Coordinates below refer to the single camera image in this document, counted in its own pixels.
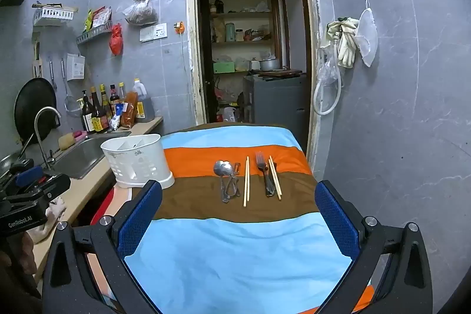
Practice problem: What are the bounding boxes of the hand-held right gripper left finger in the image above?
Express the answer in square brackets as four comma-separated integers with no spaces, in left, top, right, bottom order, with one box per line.
[42,180,164,314]

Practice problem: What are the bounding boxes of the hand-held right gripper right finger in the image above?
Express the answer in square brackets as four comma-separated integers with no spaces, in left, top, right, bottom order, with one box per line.
[314,180,433,314]

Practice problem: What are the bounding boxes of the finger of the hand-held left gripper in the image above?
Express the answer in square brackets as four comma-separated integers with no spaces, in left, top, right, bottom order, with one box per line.
[13,164,45,190]
[33,174,72,202]

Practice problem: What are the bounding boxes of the white plastic utensil holder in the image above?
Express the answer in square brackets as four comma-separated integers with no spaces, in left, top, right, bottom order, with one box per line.
[100,133,176,190]

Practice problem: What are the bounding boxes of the small steel spoon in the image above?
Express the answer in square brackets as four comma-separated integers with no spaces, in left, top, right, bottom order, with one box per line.
[225,163,238,197]

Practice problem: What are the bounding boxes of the steel fork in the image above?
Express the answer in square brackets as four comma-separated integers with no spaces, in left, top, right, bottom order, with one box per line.
[255,151,275,197]

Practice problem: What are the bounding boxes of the person's left forearm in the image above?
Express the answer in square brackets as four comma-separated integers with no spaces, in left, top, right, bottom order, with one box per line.
[0,231,41,300]

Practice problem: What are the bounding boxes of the white cloth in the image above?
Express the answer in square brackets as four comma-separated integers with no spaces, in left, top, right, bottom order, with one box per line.
[27,198,67,245]

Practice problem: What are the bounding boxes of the steel sink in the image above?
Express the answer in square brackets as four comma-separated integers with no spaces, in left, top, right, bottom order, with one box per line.
[44,131,132,180]

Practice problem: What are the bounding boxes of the yellow sponge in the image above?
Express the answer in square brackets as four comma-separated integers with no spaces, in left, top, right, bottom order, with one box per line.
[58,132,77,150]

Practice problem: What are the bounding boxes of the steel faucet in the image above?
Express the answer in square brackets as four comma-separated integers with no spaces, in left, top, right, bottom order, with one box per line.
[34,106,62,169]

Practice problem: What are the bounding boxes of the black frying pan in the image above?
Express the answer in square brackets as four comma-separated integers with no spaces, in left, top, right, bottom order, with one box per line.
[14,77,57,145]

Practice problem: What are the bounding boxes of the dark pump bottle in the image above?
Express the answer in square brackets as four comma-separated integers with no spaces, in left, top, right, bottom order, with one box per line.
[77,90,95,132]

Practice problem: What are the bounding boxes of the steel mesh strainer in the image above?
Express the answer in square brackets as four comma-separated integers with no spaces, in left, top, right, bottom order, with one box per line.
[61,58,82,114]

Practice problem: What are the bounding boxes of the tall soy sauce bottle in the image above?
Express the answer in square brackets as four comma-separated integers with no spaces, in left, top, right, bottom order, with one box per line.
[90,87,109,132]

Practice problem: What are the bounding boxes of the blue white packet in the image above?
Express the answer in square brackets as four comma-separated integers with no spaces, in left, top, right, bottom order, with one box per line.
[110,104,124,131]

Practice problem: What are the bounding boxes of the yellow capped sauce bottle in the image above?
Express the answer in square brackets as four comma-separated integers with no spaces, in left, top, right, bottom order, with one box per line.
[100,84,114,127]

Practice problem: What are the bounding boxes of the orange seasoning packet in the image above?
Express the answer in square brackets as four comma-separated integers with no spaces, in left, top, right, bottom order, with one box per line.
[121,91,138,129]

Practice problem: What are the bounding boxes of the striped blanket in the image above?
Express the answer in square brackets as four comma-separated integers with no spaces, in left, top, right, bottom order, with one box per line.
[86,124,376,314]

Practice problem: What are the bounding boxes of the cooking oil jug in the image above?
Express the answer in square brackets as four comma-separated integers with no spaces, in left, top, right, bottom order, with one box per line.
[132,79,155,123]

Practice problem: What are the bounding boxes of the wooden paddle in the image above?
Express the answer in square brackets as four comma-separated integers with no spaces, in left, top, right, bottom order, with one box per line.
[31,32,43,79]

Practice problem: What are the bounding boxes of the white jug red label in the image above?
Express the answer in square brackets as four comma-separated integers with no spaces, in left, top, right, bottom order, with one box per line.
[217,107,237,123]

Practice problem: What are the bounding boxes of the grey cabinet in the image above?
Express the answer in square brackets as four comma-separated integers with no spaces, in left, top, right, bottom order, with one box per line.
[243,73,311,125]

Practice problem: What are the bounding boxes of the clear plastic bag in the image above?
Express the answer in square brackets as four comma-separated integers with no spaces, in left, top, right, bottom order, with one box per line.
[317,49,341,87]

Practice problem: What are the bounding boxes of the red plastic bag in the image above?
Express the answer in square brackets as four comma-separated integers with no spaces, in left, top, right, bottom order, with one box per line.
[109,23,124,56]

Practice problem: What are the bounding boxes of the wooden cutting board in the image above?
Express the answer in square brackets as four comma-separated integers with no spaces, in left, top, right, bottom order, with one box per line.
[256,67,304,77]

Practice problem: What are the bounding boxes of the metal pot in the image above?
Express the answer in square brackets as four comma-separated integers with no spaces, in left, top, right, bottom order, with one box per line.
[259,58,281,72]

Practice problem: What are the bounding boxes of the red white seasoning packets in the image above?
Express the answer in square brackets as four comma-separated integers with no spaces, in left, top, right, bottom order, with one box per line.
[92,6,112,28]

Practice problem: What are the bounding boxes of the cream rubber gloves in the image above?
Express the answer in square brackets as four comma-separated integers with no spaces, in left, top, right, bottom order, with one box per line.
[327,17,360,69]

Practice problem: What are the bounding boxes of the white mesh bag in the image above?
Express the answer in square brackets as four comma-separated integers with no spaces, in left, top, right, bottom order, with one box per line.
[355,7,379,67]

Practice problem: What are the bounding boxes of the clear bag of dried goods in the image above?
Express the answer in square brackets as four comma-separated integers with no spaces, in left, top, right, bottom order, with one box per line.
[122,0,157,25]

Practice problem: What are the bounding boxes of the wooden shelf unit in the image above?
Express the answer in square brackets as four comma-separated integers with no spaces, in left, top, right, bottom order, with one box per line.
[200,0,282,123]

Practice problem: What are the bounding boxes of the white perforated wall box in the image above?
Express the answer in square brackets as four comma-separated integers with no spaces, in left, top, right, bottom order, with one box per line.
[67,54,86,81]

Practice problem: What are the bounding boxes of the white hose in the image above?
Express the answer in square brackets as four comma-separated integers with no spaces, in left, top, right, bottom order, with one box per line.
[313,31,343,116]

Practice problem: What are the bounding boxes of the grey wall shelf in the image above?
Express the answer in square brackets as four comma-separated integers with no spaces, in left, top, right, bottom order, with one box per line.
[76,21,113,45]

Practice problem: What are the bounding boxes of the white plastic wall basket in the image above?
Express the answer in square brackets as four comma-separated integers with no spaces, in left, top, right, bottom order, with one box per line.
[33,6,74,27]

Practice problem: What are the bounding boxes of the white power cable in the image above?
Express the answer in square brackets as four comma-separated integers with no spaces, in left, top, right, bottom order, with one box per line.
[180,34,190,83]

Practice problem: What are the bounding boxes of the white door frame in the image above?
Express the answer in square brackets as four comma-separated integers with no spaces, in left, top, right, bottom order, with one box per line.
[186,0,326,171]

